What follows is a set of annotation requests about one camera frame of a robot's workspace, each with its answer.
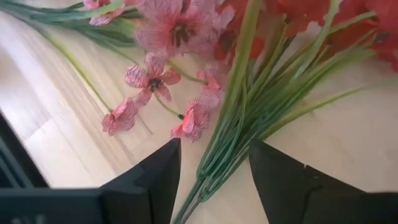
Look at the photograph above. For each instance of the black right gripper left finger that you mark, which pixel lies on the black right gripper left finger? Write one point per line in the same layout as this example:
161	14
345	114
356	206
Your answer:
149	193

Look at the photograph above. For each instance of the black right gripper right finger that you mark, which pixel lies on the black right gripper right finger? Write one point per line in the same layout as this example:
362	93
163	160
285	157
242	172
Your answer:
280	186

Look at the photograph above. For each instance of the red artificial flower bunch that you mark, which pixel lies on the red artificial flower bunch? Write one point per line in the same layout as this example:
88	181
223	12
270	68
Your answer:
236	130

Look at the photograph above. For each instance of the pink artificial flower bunch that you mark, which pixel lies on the pink artificial flower bunch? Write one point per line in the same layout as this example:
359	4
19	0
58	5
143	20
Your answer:
174	28

